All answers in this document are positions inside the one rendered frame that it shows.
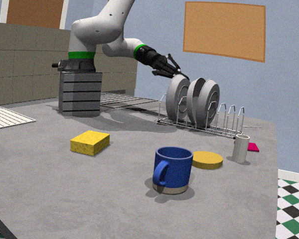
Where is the cream ribbed draining mat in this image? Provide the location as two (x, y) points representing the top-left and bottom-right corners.
(0, 107), (36, 129)

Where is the pink square tile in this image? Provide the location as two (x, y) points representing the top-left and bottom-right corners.
(248, 143), (259, 152)

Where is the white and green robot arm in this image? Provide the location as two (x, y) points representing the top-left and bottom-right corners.
(52, 0), (156, 72)

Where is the blue ceramic mug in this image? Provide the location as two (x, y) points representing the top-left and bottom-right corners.
(152, 146), (193, 195)

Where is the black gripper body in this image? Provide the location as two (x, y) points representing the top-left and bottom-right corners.
(144, 50), (167, 70)

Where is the yellow sponge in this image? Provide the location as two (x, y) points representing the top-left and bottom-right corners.
(70, 130), (110, 156)

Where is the yellow flat disc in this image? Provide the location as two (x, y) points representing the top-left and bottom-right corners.
(192, 151), (223, 169)

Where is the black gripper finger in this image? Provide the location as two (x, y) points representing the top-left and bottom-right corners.
(159, 53), (190, 80)
(152, 62), (178, 79)

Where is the grey cup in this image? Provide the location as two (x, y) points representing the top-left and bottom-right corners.
(232, 134), (250, 163)

